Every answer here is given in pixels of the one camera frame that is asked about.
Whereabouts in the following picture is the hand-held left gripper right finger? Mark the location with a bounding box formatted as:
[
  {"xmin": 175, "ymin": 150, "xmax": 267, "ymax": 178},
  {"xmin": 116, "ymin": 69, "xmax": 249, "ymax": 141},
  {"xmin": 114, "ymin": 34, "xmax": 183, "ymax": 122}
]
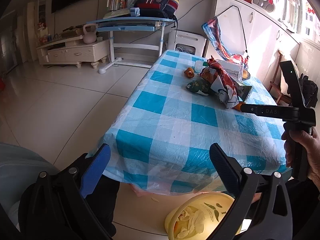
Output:
[{"xmin": 209, "ymin": 142, "xmax": 293, "ymax": 240}]

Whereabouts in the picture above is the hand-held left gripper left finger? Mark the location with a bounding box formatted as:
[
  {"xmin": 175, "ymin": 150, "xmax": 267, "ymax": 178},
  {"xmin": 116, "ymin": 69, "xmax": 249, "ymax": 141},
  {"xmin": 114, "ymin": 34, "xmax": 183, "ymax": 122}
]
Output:
[{"xmin": 26, "ymin": 143, "xmax": 114, "ymax": 240}]

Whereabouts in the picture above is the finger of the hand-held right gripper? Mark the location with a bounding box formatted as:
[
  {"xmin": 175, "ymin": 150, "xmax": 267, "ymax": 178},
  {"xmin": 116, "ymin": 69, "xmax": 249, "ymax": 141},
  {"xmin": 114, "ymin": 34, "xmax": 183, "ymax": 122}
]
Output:
[{"xmin": 239, "ymin": 103, "xmax": 266, "ymax": 117}]

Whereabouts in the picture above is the white and blue snack packet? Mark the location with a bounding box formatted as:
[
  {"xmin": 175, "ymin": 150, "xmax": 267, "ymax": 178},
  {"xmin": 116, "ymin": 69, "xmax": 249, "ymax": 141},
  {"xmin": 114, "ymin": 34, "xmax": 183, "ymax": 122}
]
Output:
[{"xmin": 211, "ymin": 76, "xmax": 247, "ymax": 109}]

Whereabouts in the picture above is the yellow plastic bin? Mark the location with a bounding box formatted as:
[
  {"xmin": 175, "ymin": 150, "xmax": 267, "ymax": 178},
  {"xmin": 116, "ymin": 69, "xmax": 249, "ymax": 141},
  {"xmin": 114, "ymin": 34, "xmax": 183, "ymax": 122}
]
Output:
[{"xmin": 164, "ymin": 192, "xmax": 243, "ymax": 240}]

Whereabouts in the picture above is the clear plastic bottle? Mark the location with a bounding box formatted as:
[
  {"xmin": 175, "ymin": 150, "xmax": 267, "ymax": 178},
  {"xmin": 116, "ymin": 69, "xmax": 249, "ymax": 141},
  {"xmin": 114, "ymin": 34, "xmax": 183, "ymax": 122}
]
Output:
[{"xmin": 194, "ymin": 59, "xmax": 244, "ymax": 81}]

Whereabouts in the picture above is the red snack packet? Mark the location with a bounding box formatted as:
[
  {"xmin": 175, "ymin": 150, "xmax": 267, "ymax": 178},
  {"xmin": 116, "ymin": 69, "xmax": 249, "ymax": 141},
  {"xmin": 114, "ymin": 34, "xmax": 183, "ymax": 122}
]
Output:
[{"xmin": 200, "ymin": 56, "xmax": 240, "ymax": 90}]

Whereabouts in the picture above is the white plastic bag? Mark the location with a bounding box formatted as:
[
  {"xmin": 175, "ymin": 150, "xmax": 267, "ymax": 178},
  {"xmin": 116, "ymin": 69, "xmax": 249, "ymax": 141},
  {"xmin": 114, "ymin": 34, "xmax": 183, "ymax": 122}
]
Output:
[{"xmin": 179, "ymin": 206, "xmax": 208, "ymax": 227}]

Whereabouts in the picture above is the person's right hand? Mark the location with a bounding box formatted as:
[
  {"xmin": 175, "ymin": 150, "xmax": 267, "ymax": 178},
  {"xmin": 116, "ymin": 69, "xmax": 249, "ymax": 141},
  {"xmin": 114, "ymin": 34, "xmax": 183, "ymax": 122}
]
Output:
[{"xmin": 281, "ymin": 127, "xmax": 320, "ymax": 187}]

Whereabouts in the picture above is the dark flat packet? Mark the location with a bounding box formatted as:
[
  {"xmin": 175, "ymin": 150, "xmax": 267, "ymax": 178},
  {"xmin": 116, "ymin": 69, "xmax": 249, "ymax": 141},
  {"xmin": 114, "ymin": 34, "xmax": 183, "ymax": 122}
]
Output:
[{"xmin": 236, "ymin": 84, "xmax": 253, "ymax": 103}]

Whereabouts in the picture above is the wooden chair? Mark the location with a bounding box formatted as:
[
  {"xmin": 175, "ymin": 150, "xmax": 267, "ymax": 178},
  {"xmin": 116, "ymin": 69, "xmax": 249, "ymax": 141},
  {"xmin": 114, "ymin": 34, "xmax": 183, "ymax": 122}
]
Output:
[{"xmin": 269, "ymin": 50, "xmax": 293, "ymax": 105}]

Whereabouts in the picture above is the green snack packet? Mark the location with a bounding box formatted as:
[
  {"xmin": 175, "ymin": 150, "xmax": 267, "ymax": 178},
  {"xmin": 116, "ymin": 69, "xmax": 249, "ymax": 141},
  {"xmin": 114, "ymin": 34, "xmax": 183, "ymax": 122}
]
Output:
[{"xmin": 185, "ymin": 80, "xmax": 217, "ymax": 97}]

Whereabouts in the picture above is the white cabinet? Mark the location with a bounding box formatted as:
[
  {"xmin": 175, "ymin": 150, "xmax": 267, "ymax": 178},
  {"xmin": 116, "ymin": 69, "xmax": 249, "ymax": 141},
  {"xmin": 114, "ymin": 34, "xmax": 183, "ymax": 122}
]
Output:
[{"xmin": 211, "ymin": 0, "xmax": 300, "ymax": 100}]

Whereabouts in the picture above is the light blue plastic stool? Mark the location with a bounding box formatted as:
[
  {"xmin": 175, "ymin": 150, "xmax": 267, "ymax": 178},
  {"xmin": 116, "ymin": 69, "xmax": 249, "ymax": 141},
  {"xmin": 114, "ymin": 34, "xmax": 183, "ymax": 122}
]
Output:
[{"xmin": 0, "ymin": 142, "xmax": 60, "ymax": 230}]

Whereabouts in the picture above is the blue checkered tablecloth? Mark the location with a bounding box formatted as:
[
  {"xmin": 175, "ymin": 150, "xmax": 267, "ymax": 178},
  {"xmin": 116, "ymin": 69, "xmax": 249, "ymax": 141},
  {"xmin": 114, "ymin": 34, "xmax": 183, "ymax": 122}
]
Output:
[{"xmin": 101, "ymin": 49, "xmax": 293, "ymax": 196}]

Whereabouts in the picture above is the colourful hanging bag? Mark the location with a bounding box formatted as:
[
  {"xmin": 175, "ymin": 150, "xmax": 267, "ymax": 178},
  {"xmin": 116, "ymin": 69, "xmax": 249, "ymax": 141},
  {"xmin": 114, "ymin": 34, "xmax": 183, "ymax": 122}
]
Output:
[{"xmin": 202, "ymin": 4, "xmax": 250, "ymax": 72}]

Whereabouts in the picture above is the grey tray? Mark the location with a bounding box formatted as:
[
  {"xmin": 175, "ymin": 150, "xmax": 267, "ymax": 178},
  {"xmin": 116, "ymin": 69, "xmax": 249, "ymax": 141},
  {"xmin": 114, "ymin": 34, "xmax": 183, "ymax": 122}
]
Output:
[{"xmin": 252, "ymin": 0, "xmax": 275, "ymax": 12}]

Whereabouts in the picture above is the cream television stand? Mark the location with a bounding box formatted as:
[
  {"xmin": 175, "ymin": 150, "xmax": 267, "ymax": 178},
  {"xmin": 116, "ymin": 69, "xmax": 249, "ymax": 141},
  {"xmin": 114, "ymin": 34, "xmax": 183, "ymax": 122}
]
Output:
[{"xmin": 36, "ymin": 34, "xmax": 110, "ymax": 69}]

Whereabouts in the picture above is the pink kettlebell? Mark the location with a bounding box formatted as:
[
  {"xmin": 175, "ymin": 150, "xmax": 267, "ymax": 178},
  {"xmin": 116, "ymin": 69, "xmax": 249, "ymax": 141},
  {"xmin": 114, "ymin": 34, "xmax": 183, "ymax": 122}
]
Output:
[{"xmin": 83, "ymin": 24, "xmax": 97, "ymax": 45}]

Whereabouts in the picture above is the wooden box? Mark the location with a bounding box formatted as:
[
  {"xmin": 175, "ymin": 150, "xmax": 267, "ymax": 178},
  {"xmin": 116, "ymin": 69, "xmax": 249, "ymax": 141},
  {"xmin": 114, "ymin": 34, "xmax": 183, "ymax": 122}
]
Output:
[{"xmin": 61, "ymin": 27, "xmax": 84, "ymax": 38}]

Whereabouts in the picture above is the dark striped backpack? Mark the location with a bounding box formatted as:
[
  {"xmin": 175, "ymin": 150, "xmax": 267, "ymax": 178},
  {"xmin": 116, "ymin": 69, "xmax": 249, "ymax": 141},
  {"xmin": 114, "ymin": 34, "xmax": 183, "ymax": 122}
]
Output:
[{"xmin": 134, "ymin": 0, "xmax": 179, "ymax": 19}]

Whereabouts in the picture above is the blue study desk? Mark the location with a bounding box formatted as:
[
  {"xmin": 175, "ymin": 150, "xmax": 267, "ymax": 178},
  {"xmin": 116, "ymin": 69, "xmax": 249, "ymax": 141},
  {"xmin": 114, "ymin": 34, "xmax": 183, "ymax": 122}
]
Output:
[{"xmin": 86, "ymin": 16, "xmax": 175, "ymax": 74}]

